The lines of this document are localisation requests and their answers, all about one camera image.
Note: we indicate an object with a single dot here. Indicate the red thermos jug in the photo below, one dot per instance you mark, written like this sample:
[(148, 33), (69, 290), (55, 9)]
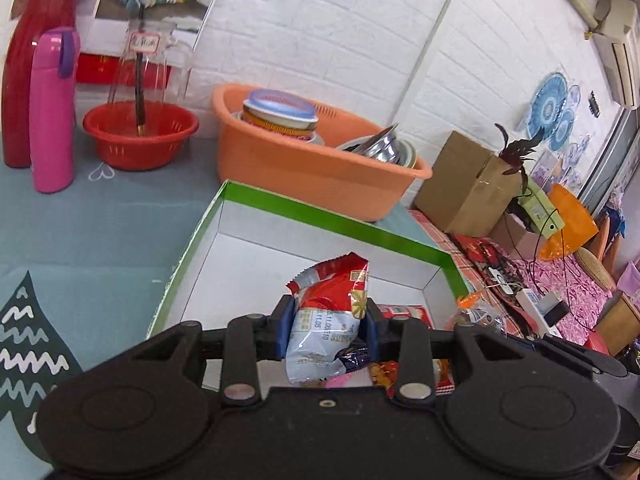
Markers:
[(25, 85)]

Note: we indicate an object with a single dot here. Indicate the brown cardboard box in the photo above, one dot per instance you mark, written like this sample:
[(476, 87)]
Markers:
[(460, 190)]

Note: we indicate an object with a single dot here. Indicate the red and silver snack packet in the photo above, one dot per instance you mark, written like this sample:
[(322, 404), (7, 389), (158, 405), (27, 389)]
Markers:
[(320, 300)]

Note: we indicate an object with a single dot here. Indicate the green cardboard box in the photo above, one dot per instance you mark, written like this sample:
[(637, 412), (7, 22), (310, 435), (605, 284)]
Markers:
[(300, 260)]

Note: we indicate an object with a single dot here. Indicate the orange yellow snack packet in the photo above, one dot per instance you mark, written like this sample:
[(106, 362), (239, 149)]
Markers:
[(382, 375)]

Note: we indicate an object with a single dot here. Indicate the white air conditioner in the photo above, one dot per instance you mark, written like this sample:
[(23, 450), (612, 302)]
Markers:
[(620, 50)]

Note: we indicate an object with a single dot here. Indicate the black charger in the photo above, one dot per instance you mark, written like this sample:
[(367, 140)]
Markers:
[(556, 312)]

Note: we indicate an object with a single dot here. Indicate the small light green box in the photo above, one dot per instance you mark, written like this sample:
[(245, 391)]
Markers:
[(540, 210)]

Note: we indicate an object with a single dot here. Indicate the pink water bottle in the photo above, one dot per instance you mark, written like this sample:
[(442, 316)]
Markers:
[(50, 125)]

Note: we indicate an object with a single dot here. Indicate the orange plastic basin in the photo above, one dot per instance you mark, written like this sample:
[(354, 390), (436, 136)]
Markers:
[(300, 175)]

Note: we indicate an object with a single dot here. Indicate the purple leafed plant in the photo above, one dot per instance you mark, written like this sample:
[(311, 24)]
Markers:
[(517, 152)]

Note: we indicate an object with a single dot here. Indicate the red plastic colander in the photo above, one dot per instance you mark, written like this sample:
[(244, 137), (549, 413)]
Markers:
[(140, 152)]

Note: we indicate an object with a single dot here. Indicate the clear glass pitcher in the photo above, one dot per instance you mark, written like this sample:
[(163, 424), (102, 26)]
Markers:
[(155, 75)]

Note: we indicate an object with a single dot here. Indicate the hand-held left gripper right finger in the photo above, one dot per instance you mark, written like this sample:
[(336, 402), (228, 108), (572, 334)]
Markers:
[(370, 331)]

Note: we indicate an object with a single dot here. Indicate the small cardboard box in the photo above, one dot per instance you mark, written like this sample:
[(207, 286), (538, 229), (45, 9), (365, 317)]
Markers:
[(515, 235)]

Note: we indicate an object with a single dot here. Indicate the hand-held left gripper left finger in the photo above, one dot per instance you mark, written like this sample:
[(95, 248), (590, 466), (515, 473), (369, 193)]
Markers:
[(284, 329)]

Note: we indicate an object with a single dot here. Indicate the pink floral cloth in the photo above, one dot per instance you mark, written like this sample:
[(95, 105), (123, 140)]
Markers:
[(580, 290)]

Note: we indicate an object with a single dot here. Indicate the red patterned packet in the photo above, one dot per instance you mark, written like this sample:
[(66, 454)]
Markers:
[(480, 252)]

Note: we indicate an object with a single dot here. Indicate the clear plastic packet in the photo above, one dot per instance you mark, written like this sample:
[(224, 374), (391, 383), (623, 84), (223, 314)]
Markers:
[(480, 316)]

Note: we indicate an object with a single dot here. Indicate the dark stick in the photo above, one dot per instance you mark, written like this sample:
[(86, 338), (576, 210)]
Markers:
[(140, 90)]

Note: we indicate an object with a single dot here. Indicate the steel bowl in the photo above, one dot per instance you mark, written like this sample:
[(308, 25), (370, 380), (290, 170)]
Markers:
[(380, 147)]

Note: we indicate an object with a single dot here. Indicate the red checked cloth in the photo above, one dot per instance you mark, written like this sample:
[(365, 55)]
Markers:
[(450, 255)]

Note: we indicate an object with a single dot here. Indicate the red banner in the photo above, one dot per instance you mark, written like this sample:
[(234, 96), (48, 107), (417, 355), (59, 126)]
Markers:
[(97, 67)]

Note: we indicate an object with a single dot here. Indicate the blue round wall decoration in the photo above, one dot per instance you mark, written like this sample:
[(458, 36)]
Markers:
[(547, 105)]

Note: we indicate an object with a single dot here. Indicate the white power strip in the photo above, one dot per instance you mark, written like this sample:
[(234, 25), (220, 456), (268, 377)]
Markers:
[(530, 302)]

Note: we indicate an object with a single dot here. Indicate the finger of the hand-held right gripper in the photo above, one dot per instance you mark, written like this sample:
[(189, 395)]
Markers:
[(575, 355)]

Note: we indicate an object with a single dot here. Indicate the teal printed tablecloth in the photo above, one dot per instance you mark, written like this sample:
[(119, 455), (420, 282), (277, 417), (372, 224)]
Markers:
[(100, 240)]

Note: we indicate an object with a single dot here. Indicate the blue lidded bowl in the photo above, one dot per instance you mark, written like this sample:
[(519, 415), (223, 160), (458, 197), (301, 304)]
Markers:
[(277, 110)]

